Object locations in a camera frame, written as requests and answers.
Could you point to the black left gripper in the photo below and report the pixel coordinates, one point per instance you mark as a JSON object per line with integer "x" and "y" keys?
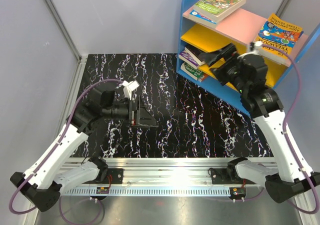
{"x": 141, "y": 117}

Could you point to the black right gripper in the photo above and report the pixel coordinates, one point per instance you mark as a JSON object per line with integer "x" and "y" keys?
{"x": 209, "y": 57}

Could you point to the dark navy paperback book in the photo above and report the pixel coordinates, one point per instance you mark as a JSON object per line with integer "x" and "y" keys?
{"x": 194, "y": 52}

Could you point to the dark green book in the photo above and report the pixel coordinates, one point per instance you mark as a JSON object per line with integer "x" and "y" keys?
{"x": 194, "y": 73}

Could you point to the purple treehouse book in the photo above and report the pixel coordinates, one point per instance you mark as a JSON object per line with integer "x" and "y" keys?
{"x": 186, "y": 57}

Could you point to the light blue 26-storey treehouse book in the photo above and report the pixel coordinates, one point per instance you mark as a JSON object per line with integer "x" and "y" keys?
{"x": 200, "y": 16}

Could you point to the green 65-storey treehouse book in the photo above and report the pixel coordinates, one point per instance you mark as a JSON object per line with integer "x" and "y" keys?
{"x": 227, "y": 7}

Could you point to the yellow 130-storey treehouse book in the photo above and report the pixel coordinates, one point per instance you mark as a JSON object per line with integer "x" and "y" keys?
{"x": 280, "y": 37}

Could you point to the orange cartoon book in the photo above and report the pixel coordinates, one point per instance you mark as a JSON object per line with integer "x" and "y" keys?
{"x": 203, "y": 77}

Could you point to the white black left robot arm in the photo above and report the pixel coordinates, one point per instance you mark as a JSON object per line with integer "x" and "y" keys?
{"x": 41, "y": 183}

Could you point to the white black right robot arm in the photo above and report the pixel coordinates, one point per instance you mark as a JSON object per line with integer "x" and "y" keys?
{"x": 293, "y": 175}

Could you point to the colourful wooden bookshelf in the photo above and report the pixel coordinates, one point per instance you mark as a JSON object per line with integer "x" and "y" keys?
{"x": 220, "y": 45}

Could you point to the aluminium rail frame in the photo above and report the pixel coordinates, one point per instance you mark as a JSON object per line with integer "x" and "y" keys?
{"x": 196, "y": 130}

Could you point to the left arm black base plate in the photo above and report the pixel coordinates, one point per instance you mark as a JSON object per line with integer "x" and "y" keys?
{"x": 113, "y": 175}

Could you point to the slotted grey cable duct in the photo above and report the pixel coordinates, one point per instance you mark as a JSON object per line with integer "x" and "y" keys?
{"x": 151, "y": 191}

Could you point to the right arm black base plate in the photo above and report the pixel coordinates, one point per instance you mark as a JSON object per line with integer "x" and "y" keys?
{"x": 219, "y": 176}

